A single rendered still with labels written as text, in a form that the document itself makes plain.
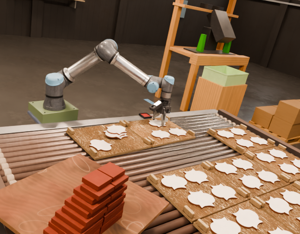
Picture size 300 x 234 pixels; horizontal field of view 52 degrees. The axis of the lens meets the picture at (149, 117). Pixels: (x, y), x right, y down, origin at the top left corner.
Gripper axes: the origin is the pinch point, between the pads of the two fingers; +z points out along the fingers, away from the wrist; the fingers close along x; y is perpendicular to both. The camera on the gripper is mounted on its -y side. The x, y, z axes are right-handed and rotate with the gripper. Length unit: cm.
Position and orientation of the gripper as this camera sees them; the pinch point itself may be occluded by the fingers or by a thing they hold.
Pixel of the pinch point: (157, 123)
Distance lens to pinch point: 226.7
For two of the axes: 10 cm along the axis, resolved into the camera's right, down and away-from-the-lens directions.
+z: -2.0, 9.2, 3.3
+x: -6.2, -3.8, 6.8
